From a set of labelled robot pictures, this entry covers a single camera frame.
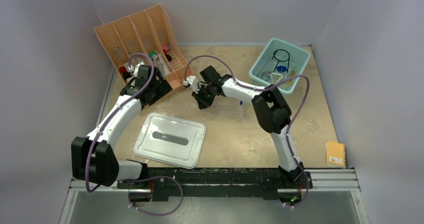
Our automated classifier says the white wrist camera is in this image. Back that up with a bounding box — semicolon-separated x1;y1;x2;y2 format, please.
183;75;200;94
125;61;145;73

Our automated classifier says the red black item in organizer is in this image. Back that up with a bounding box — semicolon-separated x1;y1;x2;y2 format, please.
118;65;132;82

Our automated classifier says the peach plastic desk organizer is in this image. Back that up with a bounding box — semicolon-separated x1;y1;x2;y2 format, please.
94;5;194;94

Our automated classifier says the clear test tube rack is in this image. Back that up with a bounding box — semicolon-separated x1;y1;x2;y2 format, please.
215;100;244;121

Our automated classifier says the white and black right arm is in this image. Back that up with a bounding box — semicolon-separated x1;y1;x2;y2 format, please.
183;65;304;188

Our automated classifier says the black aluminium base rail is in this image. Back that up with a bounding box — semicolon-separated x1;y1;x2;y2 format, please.
117;167;313;205

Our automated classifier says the yellow spiral notebook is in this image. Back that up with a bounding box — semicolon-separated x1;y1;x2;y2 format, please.
326;141;347;169

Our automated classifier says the blue hexagonal plastic piece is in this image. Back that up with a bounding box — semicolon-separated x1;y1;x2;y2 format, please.
275;65;288;73

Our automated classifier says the black wire tripod ring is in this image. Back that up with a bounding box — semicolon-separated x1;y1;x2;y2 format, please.
271;49;291;71

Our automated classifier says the white plastic bin lid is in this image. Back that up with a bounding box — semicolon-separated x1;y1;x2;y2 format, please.
133;112;207;169

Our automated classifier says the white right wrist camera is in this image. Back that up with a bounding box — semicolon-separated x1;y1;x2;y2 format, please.
183;75;200;94

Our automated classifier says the mint green plastic bin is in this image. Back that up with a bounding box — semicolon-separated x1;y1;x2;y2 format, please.
248;38;311;87

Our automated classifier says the clear protractor ruler set pack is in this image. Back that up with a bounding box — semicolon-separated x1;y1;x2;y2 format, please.
152;54;171;77

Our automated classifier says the amber rubber tubing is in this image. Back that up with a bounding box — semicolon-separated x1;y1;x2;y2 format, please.
278;79;294;89

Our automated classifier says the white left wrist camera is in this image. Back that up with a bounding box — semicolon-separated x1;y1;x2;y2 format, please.
125;61;145;73

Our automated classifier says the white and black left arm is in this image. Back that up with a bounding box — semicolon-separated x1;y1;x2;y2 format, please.
71;65;173;189

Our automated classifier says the green roll in organizer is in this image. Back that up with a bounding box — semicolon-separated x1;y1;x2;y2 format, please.
148;51;158;61

